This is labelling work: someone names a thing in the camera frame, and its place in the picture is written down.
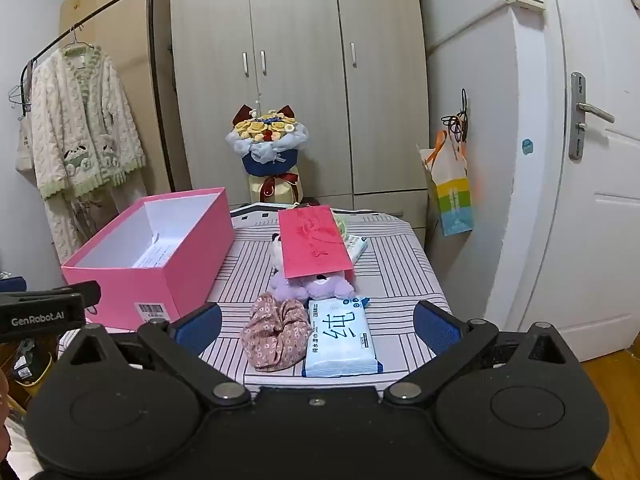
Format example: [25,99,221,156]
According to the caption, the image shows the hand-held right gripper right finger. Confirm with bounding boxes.
[382,300,583,408]

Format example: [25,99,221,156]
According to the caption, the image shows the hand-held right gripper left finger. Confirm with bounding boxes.
[57,302,253,409]

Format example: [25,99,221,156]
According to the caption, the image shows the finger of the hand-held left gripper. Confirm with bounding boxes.
[0,281,102,311]

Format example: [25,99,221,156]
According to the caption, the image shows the pink cardboard box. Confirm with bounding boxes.
[61,187,235,331]

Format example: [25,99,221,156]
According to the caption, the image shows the pink floral scrunchie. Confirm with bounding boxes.
[240,291,312,372]

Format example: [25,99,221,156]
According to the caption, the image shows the light blue wet wipes pack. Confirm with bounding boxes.
[301,296,382,378]

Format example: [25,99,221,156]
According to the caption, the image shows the small white tissue pack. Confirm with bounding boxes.
[345,234,369,266]

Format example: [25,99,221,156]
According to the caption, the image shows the purple plush toy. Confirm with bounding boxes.
[269,267,357,303]

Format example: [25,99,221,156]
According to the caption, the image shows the red envelope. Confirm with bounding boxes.
[277,205,354,280]

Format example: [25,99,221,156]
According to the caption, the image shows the white paper slip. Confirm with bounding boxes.
[134,232,166,268]

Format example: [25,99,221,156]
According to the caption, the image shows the striped table cloth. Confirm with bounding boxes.
[57,202,453,401]

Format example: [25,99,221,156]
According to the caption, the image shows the white knit pants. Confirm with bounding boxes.
[42,180,131,266]

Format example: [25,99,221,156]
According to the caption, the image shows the colourful paper bag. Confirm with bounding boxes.
[417,130,475,237]

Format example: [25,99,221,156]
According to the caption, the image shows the white tote bag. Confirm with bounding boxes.
[14,115,36,173]

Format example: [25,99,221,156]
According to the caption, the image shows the white knit cardigan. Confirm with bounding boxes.
[27,45,148,201]

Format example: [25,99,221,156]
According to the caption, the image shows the flower bouquet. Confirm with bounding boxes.
[225,102,310,206]

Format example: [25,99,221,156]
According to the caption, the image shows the white door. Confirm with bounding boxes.
[545,0,640,363]

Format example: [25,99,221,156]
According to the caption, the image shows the beige wardrobe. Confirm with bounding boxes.
[165,0,431,246]

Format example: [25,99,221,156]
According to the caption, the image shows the wall hook with hair ties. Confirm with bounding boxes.
[441,88,471,143]

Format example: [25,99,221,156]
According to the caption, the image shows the metal door handle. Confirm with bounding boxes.
[569,71,616,162]

